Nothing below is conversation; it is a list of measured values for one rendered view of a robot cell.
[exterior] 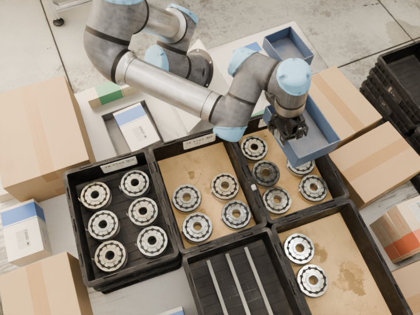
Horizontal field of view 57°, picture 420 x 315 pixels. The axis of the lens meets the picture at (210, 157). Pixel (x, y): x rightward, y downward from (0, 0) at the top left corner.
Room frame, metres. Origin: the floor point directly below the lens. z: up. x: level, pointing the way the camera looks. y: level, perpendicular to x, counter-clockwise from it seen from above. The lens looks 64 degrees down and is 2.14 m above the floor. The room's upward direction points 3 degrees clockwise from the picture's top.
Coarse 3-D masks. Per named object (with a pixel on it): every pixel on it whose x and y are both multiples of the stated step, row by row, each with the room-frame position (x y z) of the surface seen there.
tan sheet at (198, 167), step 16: (176, 160) 0.61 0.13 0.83; (192, 160) 0.62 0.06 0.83; (208, 160) 0.62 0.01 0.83; (224, 160) 0.62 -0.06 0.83; (176, 176) 0.55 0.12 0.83; (192, 176) 0.55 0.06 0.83; (208, 176) 0.55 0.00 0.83; (208, 192) 0.49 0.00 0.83; (240, 192) 0.49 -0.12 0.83; (208, 208) 0.43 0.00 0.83; (208, 240) 0.32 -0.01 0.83
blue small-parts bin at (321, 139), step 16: (272, 112) 0.68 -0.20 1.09; (304, 112) 0.69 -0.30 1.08; (320, 112) 0.65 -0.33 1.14; (320, 128) 0.63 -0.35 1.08; (288, 144) 0.54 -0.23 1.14; (304, 144) 0.57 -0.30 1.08; (320, 144) 0.58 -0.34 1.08; (336, 144) 0.55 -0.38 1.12; (288, 160) 0.52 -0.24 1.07; (304, 160) 0.50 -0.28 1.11
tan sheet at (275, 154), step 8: (248, 136) 0.73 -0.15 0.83; (264, 136) 0.73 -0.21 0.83; (272, 136) 0.73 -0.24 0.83; (240, 144) 0.69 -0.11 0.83; (272, 144) 0.70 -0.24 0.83; (272, 152) 0.66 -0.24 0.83; (280, 152) 0.67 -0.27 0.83; (272, 160) 0.63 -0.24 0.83; (280, 160) 0.63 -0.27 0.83; (280, 168) 0.60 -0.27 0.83; (280, 176) 0.57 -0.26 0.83; (288, 176) 0.57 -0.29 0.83; (320, 176) 0.57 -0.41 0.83; (280, 184) 0.53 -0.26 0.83; (288, 184) 0.54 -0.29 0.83; (296, 184) 0.54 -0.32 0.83; (296, 192) 0.50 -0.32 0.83; (328, 192) 0.51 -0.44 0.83; (296, 200) 0.48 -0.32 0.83; (328, 200) 0.48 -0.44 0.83; (296, 208) 0.45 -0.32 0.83; (304, 208) 0.45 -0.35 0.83; (272, 216) 0.41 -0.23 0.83; (280, 216) 0.41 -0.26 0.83
